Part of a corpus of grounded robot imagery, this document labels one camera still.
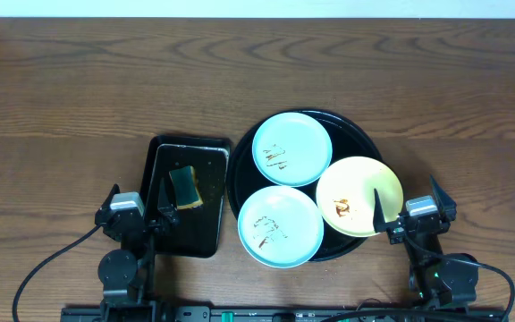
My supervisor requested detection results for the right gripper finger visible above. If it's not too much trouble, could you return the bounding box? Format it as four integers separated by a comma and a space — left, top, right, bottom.
429, 175, 457, 221
373, 189, 396, 233

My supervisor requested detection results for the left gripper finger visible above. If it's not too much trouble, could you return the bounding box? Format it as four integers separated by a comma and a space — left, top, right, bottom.
99, 183, 120, 213
157, 179, 180, 225

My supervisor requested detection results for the green yellow sponge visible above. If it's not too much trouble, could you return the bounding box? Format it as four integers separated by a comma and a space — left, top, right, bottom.
169, 165, 203, 210

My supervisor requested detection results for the yellow plate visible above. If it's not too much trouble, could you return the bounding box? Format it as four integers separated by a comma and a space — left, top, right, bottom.
316, 157, 403, 238

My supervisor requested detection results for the light blue plate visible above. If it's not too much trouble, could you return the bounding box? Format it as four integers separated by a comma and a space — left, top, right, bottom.
251, 112, 333, 187
237, 186, 325, 269

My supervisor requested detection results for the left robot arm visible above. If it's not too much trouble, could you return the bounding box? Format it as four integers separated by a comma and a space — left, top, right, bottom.
95, 182, 179, 322

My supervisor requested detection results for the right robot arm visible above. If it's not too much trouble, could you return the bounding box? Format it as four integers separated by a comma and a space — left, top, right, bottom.
373, 179, 478, 309

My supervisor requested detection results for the black rectangular tray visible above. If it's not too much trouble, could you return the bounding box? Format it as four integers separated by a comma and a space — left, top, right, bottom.
139, 135, 230, 258

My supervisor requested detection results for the round black tray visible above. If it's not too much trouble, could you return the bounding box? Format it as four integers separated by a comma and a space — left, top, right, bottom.
226, 109, 383, 262

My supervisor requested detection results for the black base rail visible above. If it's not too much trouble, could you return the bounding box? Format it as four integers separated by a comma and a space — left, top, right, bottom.
59, 304, 509, 322

